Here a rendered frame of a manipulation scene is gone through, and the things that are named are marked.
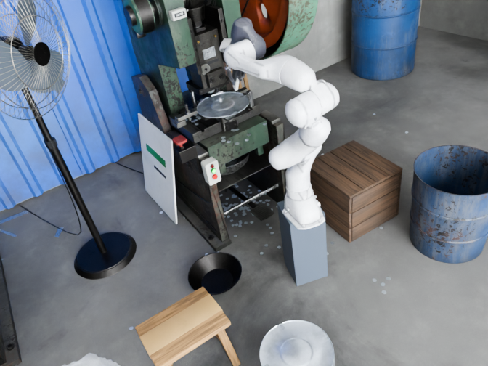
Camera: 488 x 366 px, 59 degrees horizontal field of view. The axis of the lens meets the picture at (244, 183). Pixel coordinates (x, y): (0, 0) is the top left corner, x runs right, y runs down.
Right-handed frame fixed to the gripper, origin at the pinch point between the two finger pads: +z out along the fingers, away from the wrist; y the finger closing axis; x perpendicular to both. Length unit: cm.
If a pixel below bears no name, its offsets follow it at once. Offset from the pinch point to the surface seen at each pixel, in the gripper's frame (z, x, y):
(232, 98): 27.3, 11.4, 6.4
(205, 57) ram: 3.9, 24.6, -4.6
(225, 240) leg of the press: 83, -44, -23
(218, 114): 21.9, 1.2, -7.6
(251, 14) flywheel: 4, 43, 33
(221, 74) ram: 11.9, 17.5, 1.4
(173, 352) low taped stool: 21, -96, -77
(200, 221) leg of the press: 95, -22, -30
